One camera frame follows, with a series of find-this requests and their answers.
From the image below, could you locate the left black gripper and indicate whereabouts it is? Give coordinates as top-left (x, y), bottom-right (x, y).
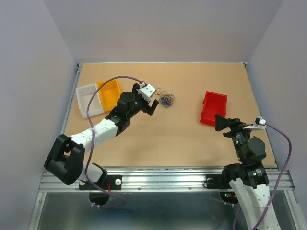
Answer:
top-left (127, 83), bottom-right (158, 119)

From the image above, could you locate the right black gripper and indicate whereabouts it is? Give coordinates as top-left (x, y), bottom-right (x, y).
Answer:
top-left (214, 113), bottom-right (255, 161)

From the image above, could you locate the thin wire bundle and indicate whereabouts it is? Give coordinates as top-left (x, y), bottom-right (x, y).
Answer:
top-left (155, 87), bottom-right (176, 108)

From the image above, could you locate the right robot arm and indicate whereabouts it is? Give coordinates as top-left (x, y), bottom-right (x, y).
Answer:
top-left (215, 115), bottom-right (281, 230)

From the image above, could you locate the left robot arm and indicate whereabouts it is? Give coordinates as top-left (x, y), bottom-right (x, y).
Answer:
top-left (44, 83), bottom-right (159, 189)

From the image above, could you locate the red plastic bin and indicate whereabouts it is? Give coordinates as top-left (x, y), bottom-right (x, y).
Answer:
top-left (200, 91), bottom-right (227, 126)

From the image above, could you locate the yellow plastic bin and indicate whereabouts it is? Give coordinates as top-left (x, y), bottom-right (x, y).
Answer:
top-left (98, 80), bottom-right (121, 113)

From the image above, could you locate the white plastic bin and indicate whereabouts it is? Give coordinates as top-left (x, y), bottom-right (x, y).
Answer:
top-left (76, 83), bottom-right (104, 118)

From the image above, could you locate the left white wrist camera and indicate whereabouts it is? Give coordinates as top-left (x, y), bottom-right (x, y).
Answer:
top-left (137, 82), bottom-right (156, 102)

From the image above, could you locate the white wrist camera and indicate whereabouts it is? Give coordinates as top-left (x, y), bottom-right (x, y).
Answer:
top-left (243, 116), bottom-right (266, 130)
top-left (137, 82), bottom-right (156, 102)

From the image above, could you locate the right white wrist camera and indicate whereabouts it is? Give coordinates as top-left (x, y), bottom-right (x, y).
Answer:
top-left (243, 116), bottom-right (266, 130)

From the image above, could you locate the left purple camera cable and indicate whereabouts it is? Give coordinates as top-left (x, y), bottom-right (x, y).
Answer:
top-left (84, 75), bottom-right (147, 209)

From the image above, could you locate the aluminium front rail frame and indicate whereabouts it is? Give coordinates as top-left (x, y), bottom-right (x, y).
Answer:
top-left (38, 167), bottom-right (295, 193)

